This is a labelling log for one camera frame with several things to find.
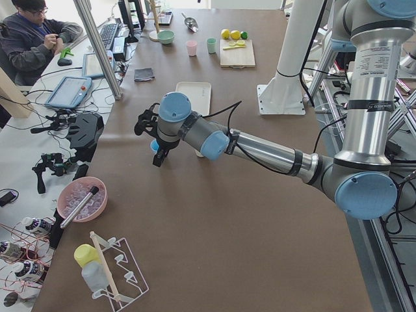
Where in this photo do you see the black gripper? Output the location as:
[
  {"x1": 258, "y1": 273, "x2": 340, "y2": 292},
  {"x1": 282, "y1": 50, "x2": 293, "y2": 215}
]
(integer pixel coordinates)
[{"x1": 135, "y1": 103, "x2": 169, "y2": 167}]

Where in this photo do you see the pink cup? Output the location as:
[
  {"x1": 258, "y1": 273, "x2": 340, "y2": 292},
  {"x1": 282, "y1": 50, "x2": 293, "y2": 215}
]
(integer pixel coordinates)
[{"x1": 186, "y1": 40, "x2": 198, "y2": 57}]

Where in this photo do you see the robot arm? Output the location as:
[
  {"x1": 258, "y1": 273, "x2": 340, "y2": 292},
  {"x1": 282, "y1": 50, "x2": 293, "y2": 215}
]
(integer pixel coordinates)
[{"x1": 134, "y1": 1, "x2": 415, "y2": 220}]

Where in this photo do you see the beige rabbit tray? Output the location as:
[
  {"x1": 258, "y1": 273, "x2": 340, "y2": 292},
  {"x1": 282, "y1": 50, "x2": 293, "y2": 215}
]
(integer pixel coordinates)
[{"x1": 175, "y1": 81, "x2": 211, "y2": 116}]

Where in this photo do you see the blue cup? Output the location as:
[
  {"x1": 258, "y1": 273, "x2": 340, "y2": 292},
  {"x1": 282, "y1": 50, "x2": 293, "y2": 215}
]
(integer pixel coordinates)
[{"x1": 149, "y1": 139, "x2": 159, "y2": 153}]

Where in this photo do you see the black device housing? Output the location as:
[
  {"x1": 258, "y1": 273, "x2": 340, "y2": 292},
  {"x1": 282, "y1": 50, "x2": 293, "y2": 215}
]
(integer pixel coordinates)
[{"x1": 66, "y1": 112, "x2": 104, "y2": 162}]

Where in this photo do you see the grey folded cloth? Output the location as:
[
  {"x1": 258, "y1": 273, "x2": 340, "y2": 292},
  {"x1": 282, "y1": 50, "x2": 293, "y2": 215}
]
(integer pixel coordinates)
[{"x1": 134, "y1": 68, "x2": 155, "y2": 82}]

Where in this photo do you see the metal scoop in bowl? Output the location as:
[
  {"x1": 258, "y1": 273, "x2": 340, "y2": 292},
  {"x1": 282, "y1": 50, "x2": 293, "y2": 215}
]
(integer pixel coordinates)
[{"x1": 60, "y1": 186, "x2": 99, "y2": 229}]

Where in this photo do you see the pink bowl with ice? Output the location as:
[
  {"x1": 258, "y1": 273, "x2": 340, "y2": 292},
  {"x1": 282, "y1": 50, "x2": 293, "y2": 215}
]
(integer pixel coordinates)
[{"x1": 57, "y1": 176, "x2": 108, "y2": 222}]

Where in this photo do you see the spare black gripper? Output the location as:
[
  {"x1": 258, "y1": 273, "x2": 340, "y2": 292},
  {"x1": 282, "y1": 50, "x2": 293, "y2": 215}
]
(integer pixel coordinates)
[{"x1": 32, "y1": 153, "x2": 77, "y2": 194}]

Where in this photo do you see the wooden rod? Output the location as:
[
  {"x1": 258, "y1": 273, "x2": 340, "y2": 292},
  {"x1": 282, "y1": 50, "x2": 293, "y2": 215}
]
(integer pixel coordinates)
[{"x1": 90, "y1": 231, "x2": 121, "y2": 302}]

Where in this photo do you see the blue teach pendant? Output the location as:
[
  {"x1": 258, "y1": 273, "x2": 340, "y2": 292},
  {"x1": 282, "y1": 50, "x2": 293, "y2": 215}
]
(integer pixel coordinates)
[{"x1": 45, "y1": 76, "x2": 92, "y2": 109}]

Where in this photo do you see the yellow cup on rack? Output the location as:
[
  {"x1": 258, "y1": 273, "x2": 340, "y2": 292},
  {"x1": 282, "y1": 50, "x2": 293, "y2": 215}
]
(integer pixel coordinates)
[{"x1": 73, "y1": 244, "x2": 100, "y2": 268}]

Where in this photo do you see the wooden stand base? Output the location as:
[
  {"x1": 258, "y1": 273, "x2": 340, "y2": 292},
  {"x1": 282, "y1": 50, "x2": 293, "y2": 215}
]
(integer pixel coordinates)
[{"x1": 149, "y1": 30, "x2": 159, "y2": 42}]

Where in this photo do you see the green bowl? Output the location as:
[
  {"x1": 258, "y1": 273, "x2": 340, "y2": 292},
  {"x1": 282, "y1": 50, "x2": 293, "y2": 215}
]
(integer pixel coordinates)
[{"x1": 157, "y1": 30, "x2": 175, "y2": 45}]

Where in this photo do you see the green cup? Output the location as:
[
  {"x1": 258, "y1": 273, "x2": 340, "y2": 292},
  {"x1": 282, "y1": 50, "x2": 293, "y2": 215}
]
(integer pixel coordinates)
[{"x1": 206, "y1": 38, "x2": 217, "y2": 54}]

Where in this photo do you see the clear cup on rack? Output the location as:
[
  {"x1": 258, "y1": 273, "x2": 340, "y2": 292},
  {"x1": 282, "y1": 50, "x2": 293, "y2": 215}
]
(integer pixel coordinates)
[{"x1": 81, "y1": 261, "x2": 109, "y2": 293}]

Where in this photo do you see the yellow plastic knife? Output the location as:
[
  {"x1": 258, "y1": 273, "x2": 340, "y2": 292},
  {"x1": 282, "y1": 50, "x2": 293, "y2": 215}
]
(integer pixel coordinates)
[{"x1": 222, "y1": 45, "x2": 246, "y2": 51}]

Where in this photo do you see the wooden cutting board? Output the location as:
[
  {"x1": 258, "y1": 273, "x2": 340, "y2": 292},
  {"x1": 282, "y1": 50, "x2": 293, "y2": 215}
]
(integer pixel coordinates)
[{"x1": 220, "y1": 39, "x2": 255, "y2": 68}]

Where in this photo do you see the black keyboard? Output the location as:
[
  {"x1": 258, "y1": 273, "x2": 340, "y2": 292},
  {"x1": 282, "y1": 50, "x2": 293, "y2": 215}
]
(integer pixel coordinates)
[{"x1": 99, "y1": 23, "x2": 119, "y2": 50}]

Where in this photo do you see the whole yellow lemon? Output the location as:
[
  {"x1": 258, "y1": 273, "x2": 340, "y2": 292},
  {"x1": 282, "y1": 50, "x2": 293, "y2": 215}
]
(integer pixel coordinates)
[{"x1": 221, "y1": 29, "x2": 230, "y2": 40}]

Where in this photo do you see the green lime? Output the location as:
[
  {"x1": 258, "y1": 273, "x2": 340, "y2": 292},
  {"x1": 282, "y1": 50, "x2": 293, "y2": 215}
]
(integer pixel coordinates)
[{"x1": 240, "y1": 31, "x2": 248, "y2": 40}]

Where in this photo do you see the seated person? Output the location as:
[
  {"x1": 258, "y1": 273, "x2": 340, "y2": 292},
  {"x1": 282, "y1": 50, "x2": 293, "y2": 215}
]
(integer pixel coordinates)
[{"x1": 1, "y1": 0, "x2": 83, "y2": 86}]

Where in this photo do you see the white wire rack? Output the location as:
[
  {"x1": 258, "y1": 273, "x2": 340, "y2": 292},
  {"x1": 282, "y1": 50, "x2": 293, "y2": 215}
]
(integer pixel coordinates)
[{"x1": 92, "y1": 237, "x2": 150, "y2": 311}]

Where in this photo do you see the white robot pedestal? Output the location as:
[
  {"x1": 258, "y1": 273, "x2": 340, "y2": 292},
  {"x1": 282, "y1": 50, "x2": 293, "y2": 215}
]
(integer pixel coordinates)
[{"x1": 257, "y1": 1, "x2": 329, "y2": 115}]

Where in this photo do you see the aluminium frame post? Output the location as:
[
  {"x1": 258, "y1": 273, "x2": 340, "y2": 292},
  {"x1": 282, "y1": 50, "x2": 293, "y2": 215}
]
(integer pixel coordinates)
[{"x1": 73, "y1": 0, "x2": 122, "y2": 101}]

